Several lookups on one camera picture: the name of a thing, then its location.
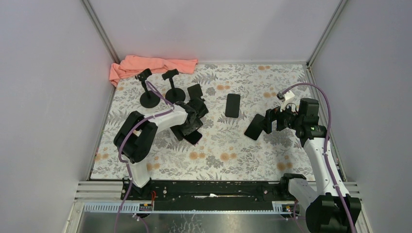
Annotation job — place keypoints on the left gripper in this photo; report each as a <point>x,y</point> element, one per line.
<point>196,118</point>

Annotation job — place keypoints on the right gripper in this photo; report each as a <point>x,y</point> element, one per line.
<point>273,114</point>

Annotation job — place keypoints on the black round-base stand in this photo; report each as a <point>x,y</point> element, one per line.
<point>148,99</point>
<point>174,94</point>

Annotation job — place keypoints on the purple phone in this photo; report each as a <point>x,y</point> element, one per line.
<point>193,137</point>

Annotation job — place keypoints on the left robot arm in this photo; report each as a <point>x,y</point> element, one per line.
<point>137,134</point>

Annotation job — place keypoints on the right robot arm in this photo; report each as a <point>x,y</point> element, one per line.
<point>329,208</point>

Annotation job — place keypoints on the black phone right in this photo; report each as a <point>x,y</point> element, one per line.
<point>255,128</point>

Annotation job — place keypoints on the black phone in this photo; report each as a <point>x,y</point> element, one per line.
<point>232,108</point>
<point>255,128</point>

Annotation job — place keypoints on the black phone centre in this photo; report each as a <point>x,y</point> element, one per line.
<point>232,108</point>

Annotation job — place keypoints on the pink cloth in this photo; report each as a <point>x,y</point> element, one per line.
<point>133,65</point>

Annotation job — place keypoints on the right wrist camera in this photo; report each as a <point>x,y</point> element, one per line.
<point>286,99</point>

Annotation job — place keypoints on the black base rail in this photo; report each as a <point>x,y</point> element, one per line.
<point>208,195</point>

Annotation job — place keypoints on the aluminium frame profile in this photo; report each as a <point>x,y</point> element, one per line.
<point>111,190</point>

